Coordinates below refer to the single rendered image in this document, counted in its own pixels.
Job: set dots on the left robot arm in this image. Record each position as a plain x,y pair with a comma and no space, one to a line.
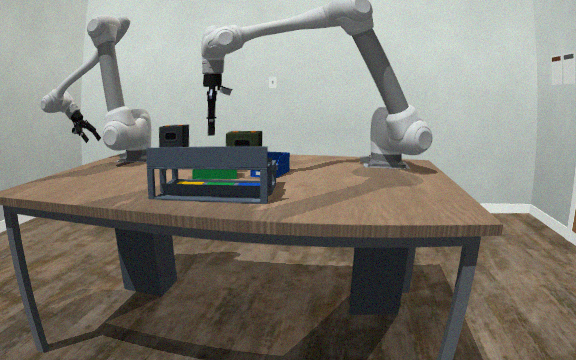
403,130

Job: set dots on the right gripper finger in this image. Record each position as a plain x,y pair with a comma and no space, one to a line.
91,129
80,131

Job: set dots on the blue bin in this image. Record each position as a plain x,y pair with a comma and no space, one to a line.
282,161

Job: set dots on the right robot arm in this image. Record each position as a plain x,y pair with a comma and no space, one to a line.
127,130

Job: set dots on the green bin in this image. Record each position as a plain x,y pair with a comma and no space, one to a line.
213,174

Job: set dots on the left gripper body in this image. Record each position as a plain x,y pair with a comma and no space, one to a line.
210,80

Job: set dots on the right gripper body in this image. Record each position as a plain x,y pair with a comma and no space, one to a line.
77,116

